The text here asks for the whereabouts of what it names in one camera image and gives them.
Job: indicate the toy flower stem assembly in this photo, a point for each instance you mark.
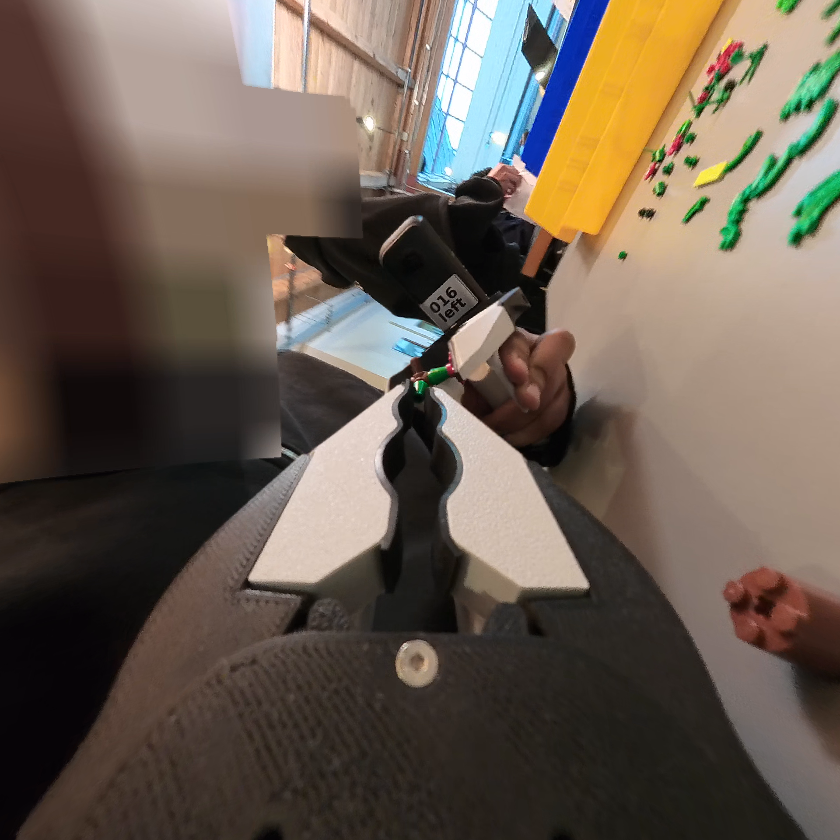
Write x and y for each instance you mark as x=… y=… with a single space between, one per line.
x=436 y=375

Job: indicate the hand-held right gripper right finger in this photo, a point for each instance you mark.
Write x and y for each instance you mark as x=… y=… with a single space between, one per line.
x=512 y=525

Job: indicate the person's left hand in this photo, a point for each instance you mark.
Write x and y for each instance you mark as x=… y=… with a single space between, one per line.
x=548 y=374

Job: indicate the blue plastic bin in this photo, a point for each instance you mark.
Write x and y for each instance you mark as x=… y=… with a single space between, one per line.
x=564 y=85

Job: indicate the pink toy flower piece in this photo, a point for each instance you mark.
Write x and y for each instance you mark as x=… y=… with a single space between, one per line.
x=722 y=62
x=682 y=134
x=655 y=167

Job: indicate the yellow plastic bin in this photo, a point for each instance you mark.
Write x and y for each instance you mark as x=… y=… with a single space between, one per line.
x=610 y=118

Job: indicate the brown round toy brick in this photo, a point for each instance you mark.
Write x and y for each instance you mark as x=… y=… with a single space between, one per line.
x=764 y=610

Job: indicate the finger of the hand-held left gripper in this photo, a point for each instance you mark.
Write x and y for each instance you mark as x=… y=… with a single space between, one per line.
x=482 y=338

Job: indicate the yellow flat toy tile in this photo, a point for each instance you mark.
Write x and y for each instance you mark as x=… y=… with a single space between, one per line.
x=712 y=174

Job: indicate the scattered green leaf pieces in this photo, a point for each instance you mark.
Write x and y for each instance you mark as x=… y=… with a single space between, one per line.
x=814 y=210

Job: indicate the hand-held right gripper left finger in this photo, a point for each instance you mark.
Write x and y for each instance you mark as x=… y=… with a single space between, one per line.
x=321 y=518

